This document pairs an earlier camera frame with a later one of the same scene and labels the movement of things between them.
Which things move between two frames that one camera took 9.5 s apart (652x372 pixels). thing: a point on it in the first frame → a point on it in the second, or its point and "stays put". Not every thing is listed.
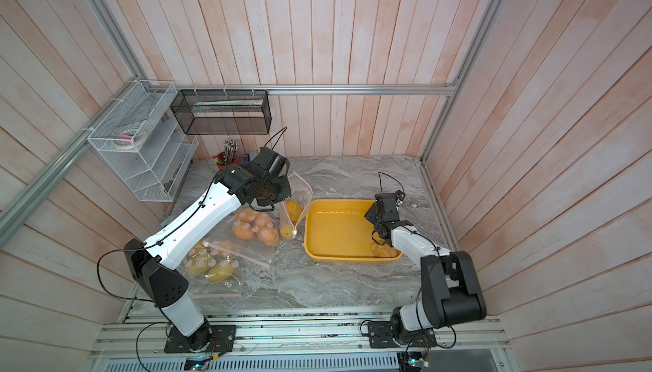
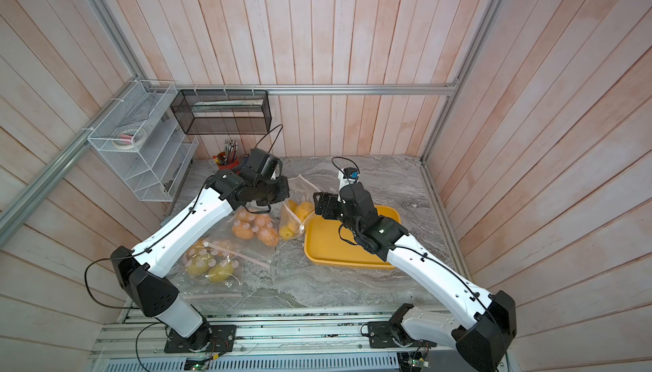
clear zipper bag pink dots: (295, 204) stays put
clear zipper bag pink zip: (213, 273) stays put
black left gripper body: (274, 190) stays put
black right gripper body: (373, 216) → (336, 211)
